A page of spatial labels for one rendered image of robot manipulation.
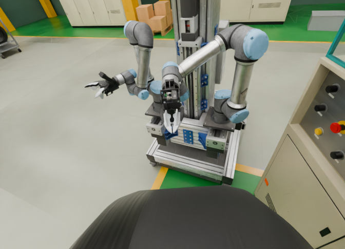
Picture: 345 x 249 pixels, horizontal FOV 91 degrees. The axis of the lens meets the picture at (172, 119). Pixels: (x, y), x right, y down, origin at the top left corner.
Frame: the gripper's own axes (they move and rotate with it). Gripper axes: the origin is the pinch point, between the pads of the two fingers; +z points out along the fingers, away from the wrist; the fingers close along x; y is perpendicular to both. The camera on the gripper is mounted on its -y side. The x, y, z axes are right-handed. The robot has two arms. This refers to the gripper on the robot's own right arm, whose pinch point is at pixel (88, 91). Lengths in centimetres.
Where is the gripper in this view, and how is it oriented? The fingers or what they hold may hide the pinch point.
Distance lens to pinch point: 124.6
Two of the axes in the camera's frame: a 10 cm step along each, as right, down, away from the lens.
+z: -7.3, 5.2, -4.4
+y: 0.2, 6.6, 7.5
